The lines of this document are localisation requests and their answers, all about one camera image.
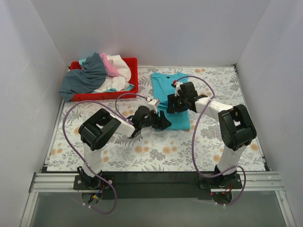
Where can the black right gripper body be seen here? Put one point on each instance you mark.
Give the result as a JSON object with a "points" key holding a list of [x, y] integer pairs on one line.
{"points": [[174, 103]]}

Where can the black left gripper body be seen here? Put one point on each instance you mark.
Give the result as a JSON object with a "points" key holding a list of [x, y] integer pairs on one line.
{"points": [[156, 119]]}

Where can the turquoise t shirt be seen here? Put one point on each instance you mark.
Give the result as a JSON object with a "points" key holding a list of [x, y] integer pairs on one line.
{"points": [[161, 86]]}

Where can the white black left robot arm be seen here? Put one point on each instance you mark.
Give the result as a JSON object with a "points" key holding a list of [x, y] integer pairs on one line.
{"points": [[96, 132]]}

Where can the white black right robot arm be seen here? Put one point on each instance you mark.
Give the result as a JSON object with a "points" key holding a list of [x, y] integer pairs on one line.
{"points": [[236, 126]]}

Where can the floral patterned table mat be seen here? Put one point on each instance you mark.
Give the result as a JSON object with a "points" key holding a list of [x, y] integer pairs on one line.
{"points": [[200, 147]]}

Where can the light teal garment in bin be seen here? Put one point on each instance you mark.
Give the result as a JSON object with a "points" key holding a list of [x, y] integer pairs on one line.
{"points": [[129, 88]]}

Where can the white t shirt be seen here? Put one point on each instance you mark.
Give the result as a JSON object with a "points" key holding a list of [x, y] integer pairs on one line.
{"points": [[120, 71]]}

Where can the pink t shirt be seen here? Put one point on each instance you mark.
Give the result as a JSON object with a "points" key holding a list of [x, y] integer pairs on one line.
{"points": [[111, 71]]}

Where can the red plastic bin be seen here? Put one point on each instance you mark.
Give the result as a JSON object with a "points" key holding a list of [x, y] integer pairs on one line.
{"points": [[133, 65]]}

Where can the dark grey t shirt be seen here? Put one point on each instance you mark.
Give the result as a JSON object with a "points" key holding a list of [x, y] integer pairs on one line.
{"points": [[82, 81]]}

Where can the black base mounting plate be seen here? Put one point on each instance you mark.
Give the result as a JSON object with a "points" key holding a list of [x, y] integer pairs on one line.
{"points": [[150, 185]]}

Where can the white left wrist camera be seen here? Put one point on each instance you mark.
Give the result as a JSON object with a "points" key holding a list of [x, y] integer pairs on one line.
{"points": [[153, 104]]}

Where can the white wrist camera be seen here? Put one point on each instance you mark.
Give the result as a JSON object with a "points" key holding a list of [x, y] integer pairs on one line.
{"points": [[153, 104], [177, 87]]}

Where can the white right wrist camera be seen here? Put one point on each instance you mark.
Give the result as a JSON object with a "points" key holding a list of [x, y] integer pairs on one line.
{"points": [[177, 87]]}

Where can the aluminium frame rail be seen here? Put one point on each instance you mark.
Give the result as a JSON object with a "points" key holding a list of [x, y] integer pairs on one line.
{"points": [[258, 200]]}

